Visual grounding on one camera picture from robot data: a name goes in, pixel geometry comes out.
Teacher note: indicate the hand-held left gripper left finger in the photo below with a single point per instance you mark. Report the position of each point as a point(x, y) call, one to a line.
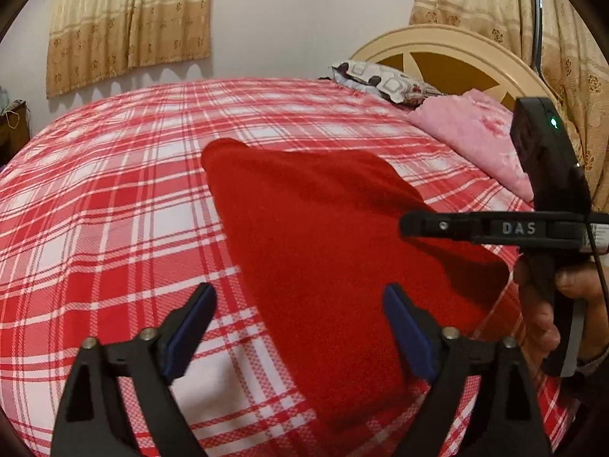
point(192, 333)

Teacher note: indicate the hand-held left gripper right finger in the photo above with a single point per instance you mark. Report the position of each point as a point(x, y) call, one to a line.
point(409, 338)

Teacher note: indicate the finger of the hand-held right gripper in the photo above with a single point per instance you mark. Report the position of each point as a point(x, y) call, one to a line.
point(442, 226)

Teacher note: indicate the red towel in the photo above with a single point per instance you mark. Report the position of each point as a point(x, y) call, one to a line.
point(323, 247)

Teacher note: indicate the person's right hand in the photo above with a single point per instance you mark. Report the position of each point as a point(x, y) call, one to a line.
point(537, 314)

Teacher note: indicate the pink blanket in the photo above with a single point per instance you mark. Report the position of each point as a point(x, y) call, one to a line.
point(471, 128)

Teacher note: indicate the cream wooden headboard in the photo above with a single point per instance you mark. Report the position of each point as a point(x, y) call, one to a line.
point(495, 69)

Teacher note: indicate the dark vertical pole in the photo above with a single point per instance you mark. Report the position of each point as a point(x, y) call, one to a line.
point(537, 14)

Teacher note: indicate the patterned grey white pillow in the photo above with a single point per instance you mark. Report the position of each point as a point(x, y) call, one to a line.
point(380, 78)

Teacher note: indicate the red plaid bed cover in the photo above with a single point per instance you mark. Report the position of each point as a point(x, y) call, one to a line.
point(119, 190)

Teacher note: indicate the wooden side table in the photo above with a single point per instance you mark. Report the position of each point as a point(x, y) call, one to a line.
point(12, 123)

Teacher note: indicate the short beige floral curtain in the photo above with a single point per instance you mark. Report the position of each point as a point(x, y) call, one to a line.
point(128, 19)

